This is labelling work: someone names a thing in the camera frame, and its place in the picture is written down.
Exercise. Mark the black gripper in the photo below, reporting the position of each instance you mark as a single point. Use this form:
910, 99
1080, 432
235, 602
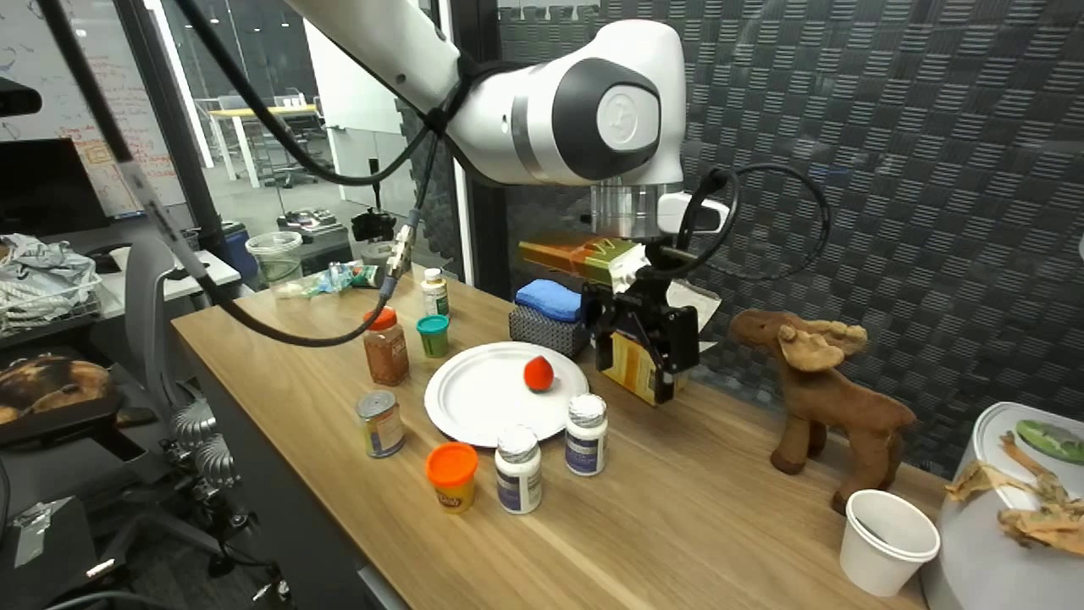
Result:
649, 307

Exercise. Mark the white pill bottle blue label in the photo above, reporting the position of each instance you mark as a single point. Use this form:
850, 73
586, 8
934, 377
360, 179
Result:
588, 438
520, 474

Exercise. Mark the red tomato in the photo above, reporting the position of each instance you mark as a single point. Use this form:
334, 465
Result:
540, 374

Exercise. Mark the teal lid small tub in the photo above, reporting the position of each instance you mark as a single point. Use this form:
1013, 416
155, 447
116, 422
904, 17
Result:
435, 334

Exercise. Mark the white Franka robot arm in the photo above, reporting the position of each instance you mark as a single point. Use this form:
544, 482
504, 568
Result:
565, 114

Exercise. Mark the white paper plate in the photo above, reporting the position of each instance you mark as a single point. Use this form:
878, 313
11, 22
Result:
486, 395

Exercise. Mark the open yellow cardboard box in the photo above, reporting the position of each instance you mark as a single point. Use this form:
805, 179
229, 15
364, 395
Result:
632, 371

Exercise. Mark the brown plush moose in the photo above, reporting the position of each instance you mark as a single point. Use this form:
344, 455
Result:
836, 406

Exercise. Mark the orange lid dough tub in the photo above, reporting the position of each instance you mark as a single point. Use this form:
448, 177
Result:
451, 472

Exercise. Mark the spice jar orange lid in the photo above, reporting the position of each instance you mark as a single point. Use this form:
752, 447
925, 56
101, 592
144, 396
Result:
387, 358

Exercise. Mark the small yellow tin can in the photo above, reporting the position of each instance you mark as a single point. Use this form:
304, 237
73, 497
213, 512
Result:
380, 428

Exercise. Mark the grey tape roll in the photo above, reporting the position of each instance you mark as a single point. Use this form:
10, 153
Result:
379, 255

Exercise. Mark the black clamp stand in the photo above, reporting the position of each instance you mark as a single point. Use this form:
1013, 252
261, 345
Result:
374, 226

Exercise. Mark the crumpled teal packet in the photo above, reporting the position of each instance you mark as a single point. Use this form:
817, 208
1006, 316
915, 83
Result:
339, 275

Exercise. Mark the white paper cup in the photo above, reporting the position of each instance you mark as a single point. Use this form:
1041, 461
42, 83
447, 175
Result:
886, 548

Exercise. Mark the clear plastic container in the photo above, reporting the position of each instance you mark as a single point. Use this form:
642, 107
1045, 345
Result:
277, 257

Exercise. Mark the brown crinkled scraps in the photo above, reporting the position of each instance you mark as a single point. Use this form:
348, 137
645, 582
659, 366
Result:
1039, 523

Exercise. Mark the white side desk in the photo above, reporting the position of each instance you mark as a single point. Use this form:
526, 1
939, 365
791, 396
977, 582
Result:
193, 275

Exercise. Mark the brown cushion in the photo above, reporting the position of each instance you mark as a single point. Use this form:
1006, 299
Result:
53, 392

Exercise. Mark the pile of grey clothes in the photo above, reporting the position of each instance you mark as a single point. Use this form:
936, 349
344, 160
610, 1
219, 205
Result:
40, 283

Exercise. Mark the black monitor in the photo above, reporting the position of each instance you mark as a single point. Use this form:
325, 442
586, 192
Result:
47, 186

